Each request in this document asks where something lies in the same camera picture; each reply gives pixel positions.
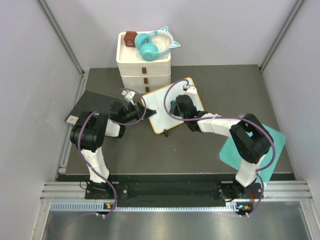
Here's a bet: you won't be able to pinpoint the yellow framed whiteboard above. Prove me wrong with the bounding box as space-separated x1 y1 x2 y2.
142 77 196 134

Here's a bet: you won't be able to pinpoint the aluminium front rail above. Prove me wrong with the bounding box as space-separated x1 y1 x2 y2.
40 181 313 201

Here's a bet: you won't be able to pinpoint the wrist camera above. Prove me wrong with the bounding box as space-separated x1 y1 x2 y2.
183 84 198 97
121 90 136 105

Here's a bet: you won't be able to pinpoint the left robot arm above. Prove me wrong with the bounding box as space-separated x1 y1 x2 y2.
70 101 157 200

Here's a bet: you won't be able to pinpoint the teal cat-ear headphones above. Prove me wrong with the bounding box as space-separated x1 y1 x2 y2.
134 26 181 62

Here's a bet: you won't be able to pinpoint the black flat board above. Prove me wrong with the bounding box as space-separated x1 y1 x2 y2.
65 90 127 125

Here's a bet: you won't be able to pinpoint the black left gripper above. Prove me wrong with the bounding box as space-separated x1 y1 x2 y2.
121 101 157 124

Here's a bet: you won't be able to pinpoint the teal cutting board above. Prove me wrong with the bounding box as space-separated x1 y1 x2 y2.
219 117 287 187

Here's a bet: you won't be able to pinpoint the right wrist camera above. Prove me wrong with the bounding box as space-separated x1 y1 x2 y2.
183 84 198 97

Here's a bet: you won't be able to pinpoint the black whiteboard foot right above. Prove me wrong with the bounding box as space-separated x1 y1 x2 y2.
163 129 169 138

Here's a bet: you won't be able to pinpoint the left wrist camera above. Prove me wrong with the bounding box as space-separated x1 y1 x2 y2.
121 90 136 105

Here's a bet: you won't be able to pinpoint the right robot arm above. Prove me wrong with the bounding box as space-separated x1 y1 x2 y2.
167 94 276 198

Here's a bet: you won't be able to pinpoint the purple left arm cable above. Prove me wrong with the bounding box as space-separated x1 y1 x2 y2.
77 87 151 218

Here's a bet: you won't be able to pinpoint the white slotted cable duct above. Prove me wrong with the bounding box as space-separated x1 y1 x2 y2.
50 201 249 213

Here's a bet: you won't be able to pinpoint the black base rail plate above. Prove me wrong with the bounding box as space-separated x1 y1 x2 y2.
84 181 265 201

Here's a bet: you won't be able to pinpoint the white drawer box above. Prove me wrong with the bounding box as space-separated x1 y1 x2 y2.
116 32 171 94

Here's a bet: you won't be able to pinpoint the brown cube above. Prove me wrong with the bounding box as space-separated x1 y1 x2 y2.
124 31 138 48

